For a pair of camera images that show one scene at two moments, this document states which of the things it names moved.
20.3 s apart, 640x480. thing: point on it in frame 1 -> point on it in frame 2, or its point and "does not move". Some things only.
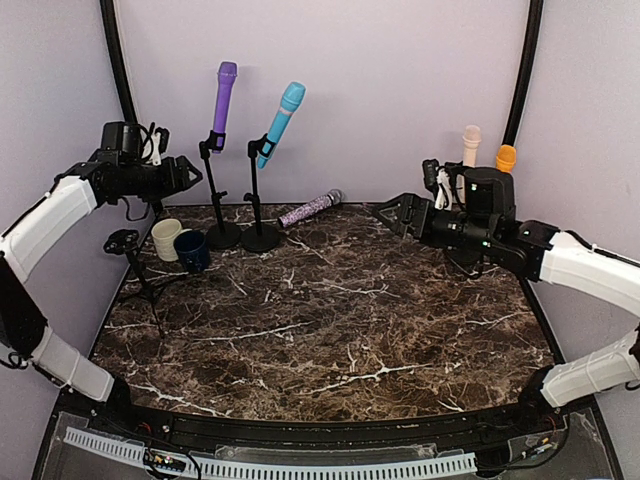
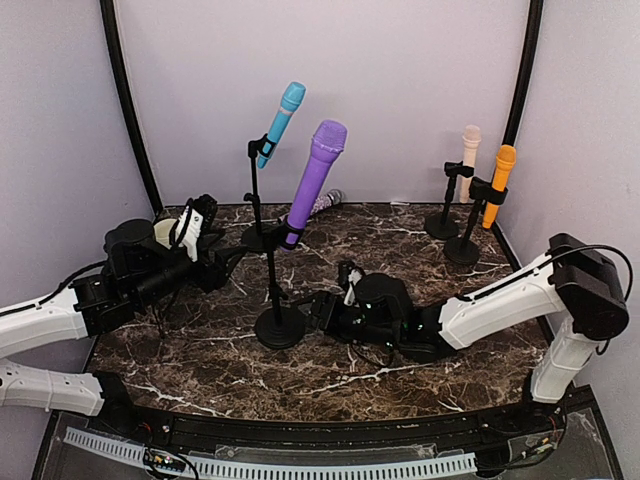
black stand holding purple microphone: [221, 235] -> [281, 328]
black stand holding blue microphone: [259, 239] does not move
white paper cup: [164, 233] does not move
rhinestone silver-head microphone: [334, 197] does not move
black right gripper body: [473, 232] -> [352, 327]
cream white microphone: [471, 139] does not move
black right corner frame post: [525, 67] does not move
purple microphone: [227, 73] -> [328, 142]
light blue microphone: [291, 95] does not move
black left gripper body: [147, 185] -> [160, 283]
